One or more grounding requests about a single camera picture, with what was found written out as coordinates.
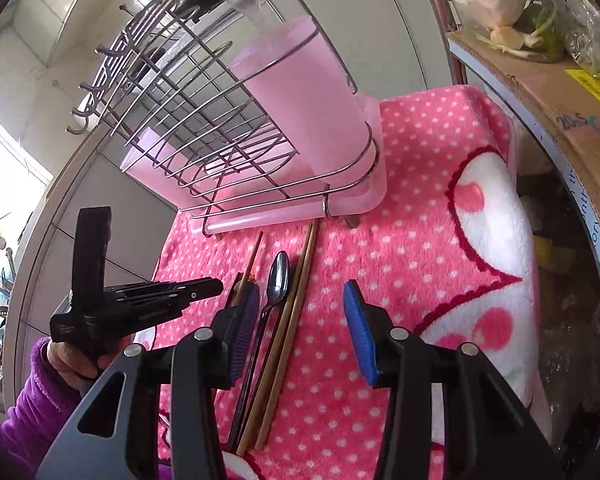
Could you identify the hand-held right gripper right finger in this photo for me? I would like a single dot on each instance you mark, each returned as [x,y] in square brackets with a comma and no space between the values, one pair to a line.
[360,330]

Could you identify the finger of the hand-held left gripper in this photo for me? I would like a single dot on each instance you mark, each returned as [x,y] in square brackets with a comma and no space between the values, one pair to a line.
[150,317]
[170,291]

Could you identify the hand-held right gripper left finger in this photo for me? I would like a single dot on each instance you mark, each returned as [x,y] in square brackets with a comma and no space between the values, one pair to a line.
[245,320]

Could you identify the small pink plastic cup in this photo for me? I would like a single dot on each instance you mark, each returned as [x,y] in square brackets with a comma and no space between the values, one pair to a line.
[147,155]

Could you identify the tall pink plastic cup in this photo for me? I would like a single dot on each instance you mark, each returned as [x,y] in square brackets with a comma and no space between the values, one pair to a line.
[305,95]

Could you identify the person's left forearm purple sleeve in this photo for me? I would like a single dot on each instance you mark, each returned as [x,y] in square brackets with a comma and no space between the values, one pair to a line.
[25,410]

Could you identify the person's left hand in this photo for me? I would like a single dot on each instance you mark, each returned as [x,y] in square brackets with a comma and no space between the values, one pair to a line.
[65,362]

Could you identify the pink dotted fleece blanket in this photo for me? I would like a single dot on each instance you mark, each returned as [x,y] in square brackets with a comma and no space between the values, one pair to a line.
[410,220]

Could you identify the pink plastic drip tray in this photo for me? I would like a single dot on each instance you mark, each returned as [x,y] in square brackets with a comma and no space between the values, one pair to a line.
[290,205]

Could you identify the window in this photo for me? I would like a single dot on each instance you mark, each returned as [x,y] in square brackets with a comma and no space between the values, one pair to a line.
[5,160]

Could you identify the cardboard box with blue print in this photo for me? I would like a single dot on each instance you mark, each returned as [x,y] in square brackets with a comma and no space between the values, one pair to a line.
[545,95]

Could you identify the steel shelf rack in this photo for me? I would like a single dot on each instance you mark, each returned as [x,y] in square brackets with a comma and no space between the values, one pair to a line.
[442,20]

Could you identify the piece of ginger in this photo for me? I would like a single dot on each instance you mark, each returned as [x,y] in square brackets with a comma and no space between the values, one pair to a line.
[507,36]

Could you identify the green onions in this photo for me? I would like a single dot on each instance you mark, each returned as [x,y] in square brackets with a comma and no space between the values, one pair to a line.
[545,30]

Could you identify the clear plastic bag of greens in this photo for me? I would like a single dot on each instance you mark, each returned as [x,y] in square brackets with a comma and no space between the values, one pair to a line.
[592,35]

